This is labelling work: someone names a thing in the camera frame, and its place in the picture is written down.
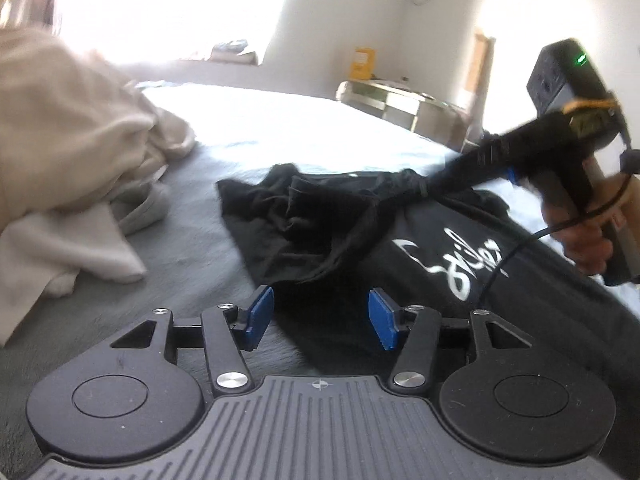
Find black t-shirt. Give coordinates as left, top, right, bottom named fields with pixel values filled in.
left=217, top=165, right=639, bottom=479

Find beige clothes pile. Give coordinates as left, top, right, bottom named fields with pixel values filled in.
left=1, top=28, right=195, bottom=340

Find clothes on window sill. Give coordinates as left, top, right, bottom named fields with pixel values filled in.
left=208, top=40, right=260, bottom=66

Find person right hand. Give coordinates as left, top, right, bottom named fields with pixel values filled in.
left=541, top=174, right=639, bottom=275

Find grey bed blanket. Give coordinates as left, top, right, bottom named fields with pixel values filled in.
left=1, top=84, right=451, bottom=479

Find white low cabinet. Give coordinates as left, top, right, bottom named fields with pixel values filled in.
left=335, top=79, right=468, bottom=152

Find cardboard sheet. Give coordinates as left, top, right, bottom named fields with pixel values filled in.
left=464, top=32, right=496, bottom=127

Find yellow box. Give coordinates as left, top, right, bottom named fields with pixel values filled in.
left=349, top=47, right=376, bottom=80

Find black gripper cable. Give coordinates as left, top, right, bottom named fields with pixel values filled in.
left=476, top=148, right=640, bottom=311

